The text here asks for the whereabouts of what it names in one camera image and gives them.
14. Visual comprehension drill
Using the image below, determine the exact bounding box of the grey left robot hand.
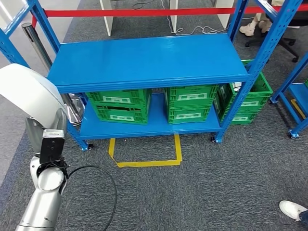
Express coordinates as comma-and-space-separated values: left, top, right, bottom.
25, 108, 68, 154

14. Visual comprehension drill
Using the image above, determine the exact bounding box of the white curved plastic part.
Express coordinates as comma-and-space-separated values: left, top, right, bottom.
0, 63, 66, 130

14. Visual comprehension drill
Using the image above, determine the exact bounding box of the blue metal shelf rack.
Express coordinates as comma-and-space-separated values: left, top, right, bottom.
269, 52, 308, 139
0, 0, 303, 152

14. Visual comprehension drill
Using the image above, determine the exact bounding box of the green plastic crate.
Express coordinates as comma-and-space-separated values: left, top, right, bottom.
86, 89, 152, 126
214, 59, 274, 126
164, 83, 220, 125

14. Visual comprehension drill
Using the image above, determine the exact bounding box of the white desk panel leg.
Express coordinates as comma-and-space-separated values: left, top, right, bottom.
99, 0, 114, 37
169, 0, 179, 33
214, 0, 239, 29

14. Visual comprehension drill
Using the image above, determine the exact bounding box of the yellow floor tape square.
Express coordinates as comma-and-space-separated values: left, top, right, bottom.
108, 134, 183, 168

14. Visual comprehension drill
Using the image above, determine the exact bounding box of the red barrier belt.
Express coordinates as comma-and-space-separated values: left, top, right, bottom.
32, 4, 308, 29

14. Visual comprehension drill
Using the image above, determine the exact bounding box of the person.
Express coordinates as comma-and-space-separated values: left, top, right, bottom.
239, 13, 273, 37

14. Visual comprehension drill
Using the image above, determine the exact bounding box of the black office chair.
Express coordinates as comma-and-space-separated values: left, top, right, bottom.
245, 19, 300, 64

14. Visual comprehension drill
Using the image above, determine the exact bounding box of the person's white shoe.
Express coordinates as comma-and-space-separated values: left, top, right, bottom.
279, 200, 308, 222

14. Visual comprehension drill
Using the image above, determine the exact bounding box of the yellow tape strip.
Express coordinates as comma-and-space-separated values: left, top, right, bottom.
290, 99, 306, 120

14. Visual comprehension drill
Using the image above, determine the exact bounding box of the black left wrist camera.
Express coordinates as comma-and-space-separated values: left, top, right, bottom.
39, 129, 66, 165

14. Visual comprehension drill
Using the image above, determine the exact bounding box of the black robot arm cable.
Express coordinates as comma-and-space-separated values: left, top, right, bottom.
61, 165, 118, 231

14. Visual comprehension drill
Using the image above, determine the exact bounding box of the white floor cable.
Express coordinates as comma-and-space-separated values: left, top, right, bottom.
159, 0, 231, 36

